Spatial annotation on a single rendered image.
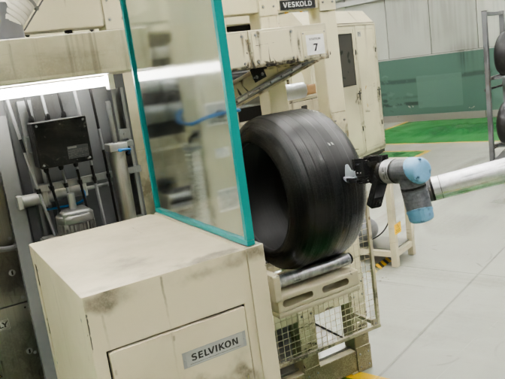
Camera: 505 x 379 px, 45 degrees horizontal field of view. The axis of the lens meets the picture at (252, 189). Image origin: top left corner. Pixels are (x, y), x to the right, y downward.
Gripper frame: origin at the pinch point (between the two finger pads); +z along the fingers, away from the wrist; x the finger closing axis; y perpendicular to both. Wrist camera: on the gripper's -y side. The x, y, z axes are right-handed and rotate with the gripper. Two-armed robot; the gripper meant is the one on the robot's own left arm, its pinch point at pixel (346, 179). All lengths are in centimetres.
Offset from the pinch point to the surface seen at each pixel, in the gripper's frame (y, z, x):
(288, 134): 18.4, 10.6, 13.1
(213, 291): -10, -47, 75
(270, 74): 44, 56, -13
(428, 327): -112, 103, -120
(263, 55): 50, 42, -2
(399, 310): -108, 134, -126
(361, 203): -9.5, 2.2, -6.2
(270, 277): -27.7, 14.2, 27.6
